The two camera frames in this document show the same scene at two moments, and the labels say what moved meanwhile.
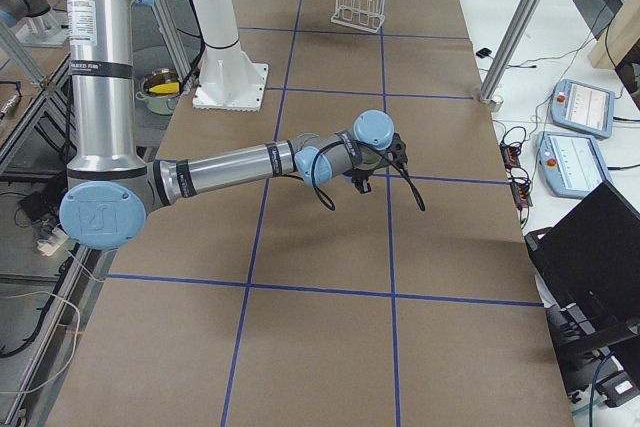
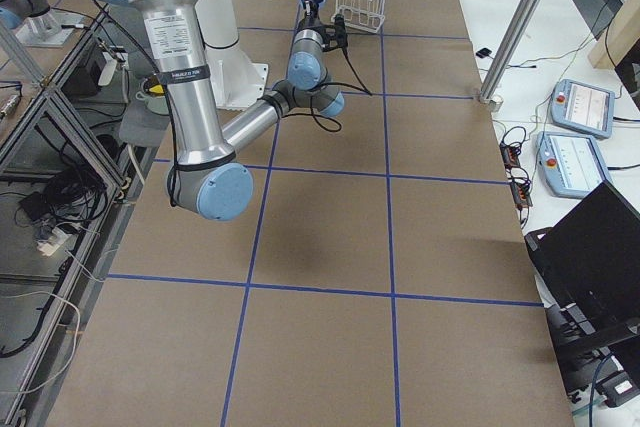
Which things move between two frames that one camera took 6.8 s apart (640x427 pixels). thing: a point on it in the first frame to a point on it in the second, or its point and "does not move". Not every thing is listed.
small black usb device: x=484 y=53 does not move
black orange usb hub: x=510 y=155 does not move
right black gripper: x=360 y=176 to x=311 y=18
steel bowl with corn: x=160 y=89 does not move
